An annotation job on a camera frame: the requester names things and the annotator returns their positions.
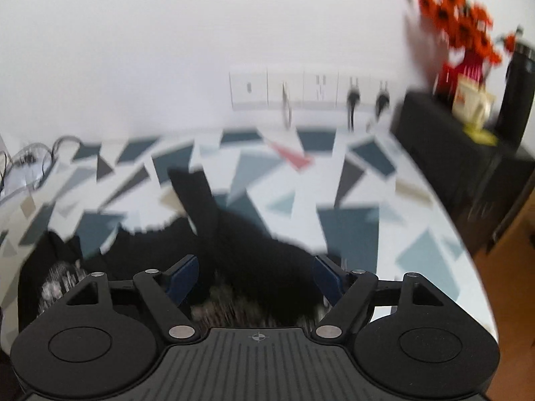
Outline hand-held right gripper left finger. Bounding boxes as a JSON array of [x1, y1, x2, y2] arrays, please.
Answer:
[[66, 254, 200, 343]]

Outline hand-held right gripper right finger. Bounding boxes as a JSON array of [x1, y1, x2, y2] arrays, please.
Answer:
[[313, 255, 444, 342]]

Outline black sock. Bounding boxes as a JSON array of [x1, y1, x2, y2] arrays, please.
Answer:
[[17, 167, 347, 335]]

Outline geometric printed table cloth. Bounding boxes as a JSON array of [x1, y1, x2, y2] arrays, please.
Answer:
[[0, 127, 500, 343]]

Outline black cabinet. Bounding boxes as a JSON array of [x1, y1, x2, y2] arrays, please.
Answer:
[[391, 91, 535, 255]]

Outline white empty socket plate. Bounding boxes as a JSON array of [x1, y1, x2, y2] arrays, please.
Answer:
[[303, 71, 339, 107]]

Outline yellow coaster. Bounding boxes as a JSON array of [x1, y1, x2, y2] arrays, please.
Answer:
[[463, 123, 499, 146]]

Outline white mug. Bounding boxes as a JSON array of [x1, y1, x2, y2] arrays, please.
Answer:
[[451, 77, 499, 128]]

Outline red vase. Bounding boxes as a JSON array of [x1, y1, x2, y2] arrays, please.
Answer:
[[435, 50, 491, 101]]

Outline black thermos bottle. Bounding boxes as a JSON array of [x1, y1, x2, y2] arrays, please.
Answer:
[[495, 42, 535, 150]]

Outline orange artificial flowers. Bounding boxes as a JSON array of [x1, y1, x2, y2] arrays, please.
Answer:
[[403, 0, 527, 68]]

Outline white network cable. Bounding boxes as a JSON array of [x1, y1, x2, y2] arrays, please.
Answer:
[[281, 81, 294, 128]]

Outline black power plug with cable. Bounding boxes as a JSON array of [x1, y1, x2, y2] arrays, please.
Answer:
[[346, 77, 361, 131]]

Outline black plug with tagged cable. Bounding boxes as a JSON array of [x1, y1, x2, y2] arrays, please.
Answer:
[[368, 80, 391, 131]]

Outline tangle of grey cables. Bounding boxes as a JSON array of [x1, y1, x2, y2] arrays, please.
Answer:
[[0, 134, 86, 201]]

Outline white network wall plate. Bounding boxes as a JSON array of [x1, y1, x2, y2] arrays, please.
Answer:
[[266, 71, 305, 108]]

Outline white coaxial wall plate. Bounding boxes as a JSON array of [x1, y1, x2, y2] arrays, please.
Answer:
[[229, 71, 269, 110]]

